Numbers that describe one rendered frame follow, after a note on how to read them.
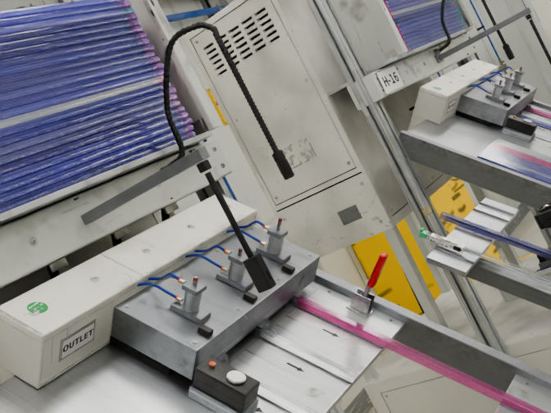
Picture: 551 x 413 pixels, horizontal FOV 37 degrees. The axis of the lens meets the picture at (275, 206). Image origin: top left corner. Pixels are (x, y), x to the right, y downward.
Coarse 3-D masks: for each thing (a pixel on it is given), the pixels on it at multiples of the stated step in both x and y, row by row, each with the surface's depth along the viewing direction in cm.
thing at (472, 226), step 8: (440, 216) 151; (448, 216) 150; (456, 216) 150; (456, 224) 150; (464, 224) 149; (472, 224) 149; (480, 232) 148; (488, 232) 147; (496, 232) 147; (504, 240) 146; (512, 240) 145; (520, 240) 145; (528, 248) 144; (536, 248) 143; (544, 248) 144; (544, 256) 143
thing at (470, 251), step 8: (424, 232) 141; (464, 248) 138; (472, 248) 139; (472, 256) 138; (480, 256) 137; (488, 256) 137; (496, 264) 136; (504, 264) 135; (512, 264) 136; (512, 272) 135; (520, 272) 134; (528, 272) 134; (536, 280) 133; (544, 280) 133
